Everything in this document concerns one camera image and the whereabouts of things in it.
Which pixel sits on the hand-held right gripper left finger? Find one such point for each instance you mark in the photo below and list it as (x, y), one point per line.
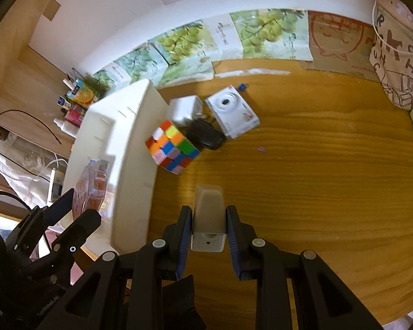
(184, 247)

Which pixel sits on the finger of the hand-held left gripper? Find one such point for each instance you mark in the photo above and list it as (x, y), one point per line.
(56, 209)

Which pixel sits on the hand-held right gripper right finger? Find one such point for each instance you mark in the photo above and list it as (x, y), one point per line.
(234, 247)

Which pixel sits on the white bottle-shaped plastic case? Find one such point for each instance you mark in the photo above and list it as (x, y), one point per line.
(208, 213)

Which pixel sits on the white plastic tray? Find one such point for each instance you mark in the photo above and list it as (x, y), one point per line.
(137, 165)

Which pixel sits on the multicolour puzzle cube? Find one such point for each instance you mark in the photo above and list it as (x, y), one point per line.
(172, 146)

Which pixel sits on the black small pouch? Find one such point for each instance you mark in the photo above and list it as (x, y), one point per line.
(206, 134)

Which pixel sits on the white toy camera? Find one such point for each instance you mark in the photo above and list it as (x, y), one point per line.
(232, 111)

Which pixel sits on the white charger cube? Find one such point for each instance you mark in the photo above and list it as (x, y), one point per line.
(186, 110)

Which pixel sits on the small blue piece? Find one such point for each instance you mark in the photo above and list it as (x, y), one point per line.
(243, 87)

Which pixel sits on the dark cloth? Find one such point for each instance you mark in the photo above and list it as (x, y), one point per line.
(182, 302)

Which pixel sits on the white lace curtain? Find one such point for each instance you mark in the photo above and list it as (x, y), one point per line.
(10, 168)

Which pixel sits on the white spray bottle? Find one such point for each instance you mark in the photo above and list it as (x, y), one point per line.
(66, 128)

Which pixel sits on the pink can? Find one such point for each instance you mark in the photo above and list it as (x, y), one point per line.
(75, 116)

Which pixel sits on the orange print carton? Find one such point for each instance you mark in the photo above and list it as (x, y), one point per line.
(84, 92)

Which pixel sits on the wooden shelf unit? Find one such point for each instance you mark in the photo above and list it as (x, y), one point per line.
(7, 75)

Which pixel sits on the row of grape print sheets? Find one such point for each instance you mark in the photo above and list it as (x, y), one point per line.
(210, 46)

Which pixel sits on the brown printed cardboard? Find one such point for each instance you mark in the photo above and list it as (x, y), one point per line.
(344, 44)

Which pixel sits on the printed canvas bag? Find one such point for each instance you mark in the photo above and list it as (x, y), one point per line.
(399, 58)

